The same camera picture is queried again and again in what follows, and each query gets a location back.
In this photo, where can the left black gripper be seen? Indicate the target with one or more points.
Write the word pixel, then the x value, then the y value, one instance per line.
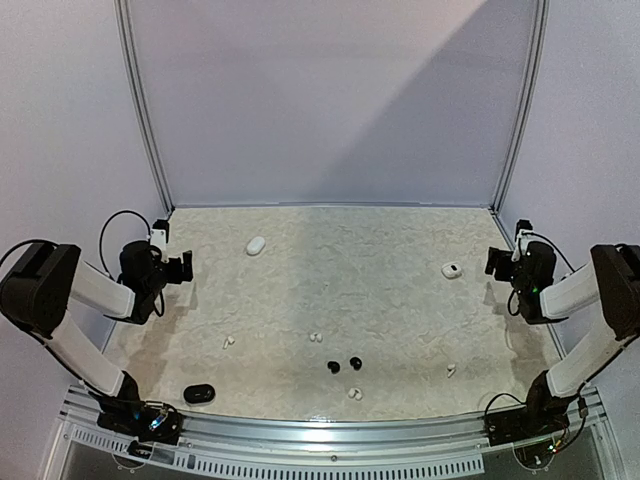
pixel 186 274

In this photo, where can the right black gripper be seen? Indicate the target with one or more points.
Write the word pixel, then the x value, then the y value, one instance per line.
pixel 503 263

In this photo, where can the white square charging case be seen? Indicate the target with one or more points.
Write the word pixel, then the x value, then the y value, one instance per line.
pixel 451 271

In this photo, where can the white oval charging case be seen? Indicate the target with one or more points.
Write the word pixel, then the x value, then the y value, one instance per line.
pixel 255 246

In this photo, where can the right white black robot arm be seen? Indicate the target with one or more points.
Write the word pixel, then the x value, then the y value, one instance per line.
pixel 605 290

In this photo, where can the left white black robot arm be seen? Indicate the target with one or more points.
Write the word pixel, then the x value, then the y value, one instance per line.
pixel 37 288

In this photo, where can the black oval charging case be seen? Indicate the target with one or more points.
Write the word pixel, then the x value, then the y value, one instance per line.
pixel 198 394

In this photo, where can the black earbud right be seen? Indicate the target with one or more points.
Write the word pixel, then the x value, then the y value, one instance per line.
pixel 355 363

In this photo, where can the black earbud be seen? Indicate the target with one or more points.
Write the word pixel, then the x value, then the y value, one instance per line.
pixel 334 367
pixel 355 363

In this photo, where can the black earbud left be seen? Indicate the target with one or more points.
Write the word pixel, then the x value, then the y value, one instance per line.
pixel 334 367

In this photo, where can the white earbud front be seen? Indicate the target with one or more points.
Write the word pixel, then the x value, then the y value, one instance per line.
pixel 355 393

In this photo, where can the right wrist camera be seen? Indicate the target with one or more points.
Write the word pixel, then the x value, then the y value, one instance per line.
pixel 523 228

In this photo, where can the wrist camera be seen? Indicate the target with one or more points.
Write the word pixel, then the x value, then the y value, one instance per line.
pixel 523 228
pixel 159 235

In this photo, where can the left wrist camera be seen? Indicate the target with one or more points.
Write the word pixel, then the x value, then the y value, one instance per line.
pixel 159 235

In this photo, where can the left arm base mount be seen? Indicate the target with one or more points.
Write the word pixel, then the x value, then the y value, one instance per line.
pixel 146 421

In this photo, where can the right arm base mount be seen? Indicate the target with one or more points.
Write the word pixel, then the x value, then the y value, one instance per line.
pixel 518 424

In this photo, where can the aluminium front rail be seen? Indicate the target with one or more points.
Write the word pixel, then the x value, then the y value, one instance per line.
pixel 218 447

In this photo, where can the right aluminium frame post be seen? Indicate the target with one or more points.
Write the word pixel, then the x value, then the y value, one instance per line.
pixel 525 99

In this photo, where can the aluminium frame post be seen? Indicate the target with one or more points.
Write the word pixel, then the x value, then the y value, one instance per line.
pixel 128 45
pixel 525 99

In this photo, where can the left aluminium frame post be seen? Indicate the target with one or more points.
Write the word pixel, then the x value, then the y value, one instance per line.
pixel 128 45

